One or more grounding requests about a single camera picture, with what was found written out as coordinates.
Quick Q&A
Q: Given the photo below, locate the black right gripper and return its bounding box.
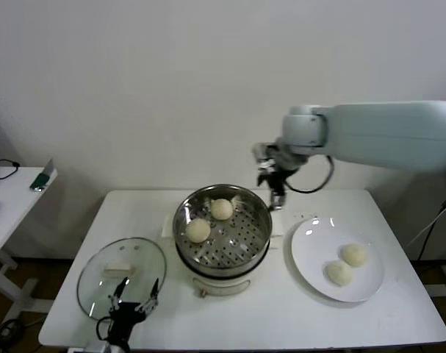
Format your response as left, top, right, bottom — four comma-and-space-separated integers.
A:
257, 161, 293, 211

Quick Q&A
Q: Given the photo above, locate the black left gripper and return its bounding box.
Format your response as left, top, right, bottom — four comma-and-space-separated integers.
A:
107, 276, 160, 346

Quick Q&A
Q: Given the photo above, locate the glass lid with cream handle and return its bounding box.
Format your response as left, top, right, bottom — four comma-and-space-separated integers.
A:
76, 237, 168, 320

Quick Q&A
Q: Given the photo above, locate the white steamed baozi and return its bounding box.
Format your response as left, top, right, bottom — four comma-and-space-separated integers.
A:
210, 198, 234, 221
340, 243, 368, 268
325, 260, 355, 287
185, 218, 212, 244

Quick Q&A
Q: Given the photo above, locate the perforated steel steamer basket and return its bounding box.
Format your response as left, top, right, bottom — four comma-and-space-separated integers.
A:
172, 184, 273, 279

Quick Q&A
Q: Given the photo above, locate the white round plate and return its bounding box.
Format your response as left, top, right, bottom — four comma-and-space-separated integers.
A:
290, 216, 386, 303

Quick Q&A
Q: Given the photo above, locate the cream electric cooker pot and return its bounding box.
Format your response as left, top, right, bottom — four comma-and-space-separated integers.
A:
160, 213, 285, 298

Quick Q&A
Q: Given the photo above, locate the green and grey tool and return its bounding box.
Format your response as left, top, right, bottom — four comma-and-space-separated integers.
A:
30, 159, 58, 193

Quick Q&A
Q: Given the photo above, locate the white side table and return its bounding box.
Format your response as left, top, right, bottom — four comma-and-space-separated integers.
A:
0, 167, 58, 324

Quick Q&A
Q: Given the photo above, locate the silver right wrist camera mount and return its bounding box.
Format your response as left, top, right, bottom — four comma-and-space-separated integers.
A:
251, 142, 283, 167

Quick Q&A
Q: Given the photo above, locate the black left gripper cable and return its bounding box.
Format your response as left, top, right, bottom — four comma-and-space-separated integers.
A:
96, 315, 112, 341

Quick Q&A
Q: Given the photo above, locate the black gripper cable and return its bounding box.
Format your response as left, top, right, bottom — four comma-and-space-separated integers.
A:
285, 154, 336, 194
96, 315, 112, 341

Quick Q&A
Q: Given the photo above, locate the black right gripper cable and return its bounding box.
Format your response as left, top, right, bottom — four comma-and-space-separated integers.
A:
285, 154, 336, 194

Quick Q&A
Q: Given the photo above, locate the black floor cable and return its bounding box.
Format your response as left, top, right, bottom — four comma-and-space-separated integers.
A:
0, 285, 25, 349

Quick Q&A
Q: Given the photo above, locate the white power cable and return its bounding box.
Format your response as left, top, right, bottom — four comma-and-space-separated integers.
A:
407, 205, 446, 248

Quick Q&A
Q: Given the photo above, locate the thin black hanging cable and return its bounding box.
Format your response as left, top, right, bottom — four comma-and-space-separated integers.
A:
417, 216, 442, 275

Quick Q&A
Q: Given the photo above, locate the black cable on side table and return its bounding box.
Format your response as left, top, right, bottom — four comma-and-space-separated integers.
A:
0, 158, 20, 181

